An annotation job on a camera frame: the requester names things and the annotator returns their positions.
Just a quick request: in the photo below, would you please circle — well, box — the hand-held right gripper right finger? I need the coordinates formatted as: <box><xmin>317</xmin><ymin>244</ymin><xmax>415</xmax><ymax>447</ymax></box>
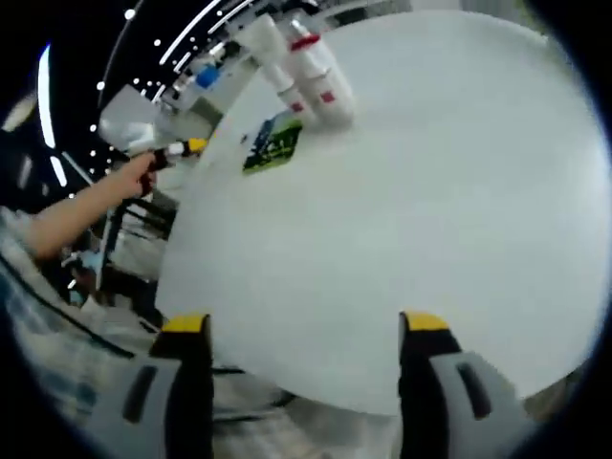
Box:
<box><xmin>398</xmin><ymin>310</ymin><xmax>532</xmax><ymax>459</ymax></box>

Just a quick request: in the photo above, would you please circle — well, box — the person's left hand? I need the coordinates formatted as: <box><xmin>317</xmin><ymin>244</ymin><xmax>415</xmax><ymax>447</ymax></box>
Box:
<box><xmin>121</xmin><ymin>153</ymin><xmax>159</xmax><ymax>197</ymax></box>

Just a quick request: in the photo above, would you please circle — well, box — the blue round container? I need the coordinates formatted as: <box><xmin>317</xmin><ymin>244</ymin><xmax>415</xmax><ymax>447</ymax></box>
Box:
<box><xmin>193</xmin><ymin>65</ymin><xmax>220</xmax><ymax>91</ymax></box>

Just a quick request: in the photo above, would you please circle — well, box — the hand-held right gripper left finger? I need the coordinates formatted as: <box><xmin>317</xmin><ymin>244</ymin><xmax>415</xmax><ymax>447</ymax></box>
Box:
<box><xmin>98</xmin><ymin>313</ymin><xmax>215</xmax><ymax>459</ymax></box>

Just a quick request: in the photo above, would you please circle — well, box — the black cable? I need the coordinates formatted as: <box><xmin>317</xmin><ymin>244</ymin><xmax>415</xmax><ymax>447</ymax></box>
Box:
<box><xmin>0</xmin><ymin>252</ymin><xmax>138</xmax><ymax>360</ymax></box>

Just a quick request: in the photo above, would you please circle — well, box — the red collar pump skincare bottle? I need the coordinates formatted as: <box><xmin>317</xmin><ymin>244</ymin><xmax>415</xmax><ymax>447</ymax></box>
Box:
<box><xmin>285</xmin><ymin>16</ymin><xmax>356</xmax><ymax>128</ymax></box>

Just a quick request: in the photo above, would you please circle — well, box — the person arm plaid sleeve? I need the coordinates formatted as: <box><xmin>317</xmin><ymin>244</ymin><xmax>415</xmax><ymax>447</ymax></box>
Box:
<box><xmin>0</xmin><ymin>205</ymin><xmax>162</xmax><ymax>431</ymax></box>

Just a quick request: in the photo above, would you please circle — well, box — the white skincare tube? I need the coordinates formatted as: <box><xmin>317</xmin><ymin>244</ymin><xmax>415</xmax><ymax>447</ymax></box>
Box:
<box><xmin>251</xmin><ymin>15</ymin><xmax>308</xmax><ymax>115</ymax></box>

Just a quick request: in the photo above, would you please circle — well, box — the green printed plastic packet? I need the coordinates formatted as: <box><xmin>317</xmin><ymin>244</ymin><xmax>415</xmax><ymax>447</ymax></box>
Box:
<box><xmin>241</xmin><ymin>109</ymin><xmax>304</xmax><ymax>175</ymax></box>

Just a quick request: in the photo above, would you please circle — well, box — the long ceiling light strip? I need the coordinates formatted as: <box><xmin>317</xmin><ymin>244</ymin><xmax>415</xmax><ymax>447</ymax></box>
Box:
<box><xmin>36</xmin><ymin>43</ymin><xmax>59</xmax><ymax>148</ymax></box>

